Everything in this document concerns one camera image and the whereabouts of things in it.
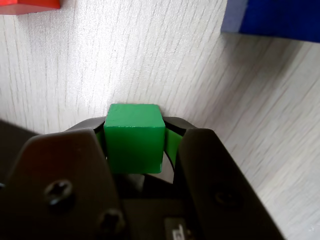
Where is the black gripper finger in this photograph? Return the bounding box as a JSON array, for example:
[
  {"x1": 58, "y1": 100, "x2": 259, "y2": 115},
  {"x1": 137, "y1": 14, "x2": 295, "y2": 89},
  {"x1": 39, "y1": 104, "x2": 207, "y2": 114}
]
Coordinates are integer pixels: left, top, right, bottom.
[
  {"x1": 162, "y1": 116, "x2": 286, "y2": 240},
  {"x1": 0, "y1": 115, "x2": 131, "y2": 240}
]

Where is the green cube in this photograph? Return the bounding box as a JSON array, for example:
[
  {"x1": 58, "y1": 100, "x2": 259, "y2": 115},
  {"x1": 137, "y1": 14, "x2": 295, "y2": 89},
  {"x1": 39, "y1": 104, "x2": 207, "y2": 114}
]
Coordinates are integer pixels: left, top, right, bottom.
[{"x1": 103, "y1": 103, "x2": 167, "y2": 175}]

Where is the red cube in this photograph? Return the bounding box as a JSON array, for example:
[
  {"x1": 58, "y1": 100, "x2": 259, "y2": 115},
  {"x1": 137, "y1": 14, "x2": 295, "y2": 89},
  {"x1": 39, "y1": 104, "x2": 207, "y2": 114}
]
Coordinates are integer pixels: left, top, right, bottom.
[{"x1": 0, "y1": 0, "x2": 62, "y2": 16}]

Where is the blue cube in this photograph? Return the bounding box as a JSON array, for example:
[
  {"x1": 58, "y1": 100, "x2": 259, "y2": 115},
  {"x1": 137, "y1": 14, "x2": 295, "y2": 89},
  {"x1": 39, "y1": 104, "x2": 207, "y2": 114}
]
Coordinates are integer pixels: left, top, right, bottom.
[{"x1": 220, "y1": 0, "x2": 320, "y2": 44}]

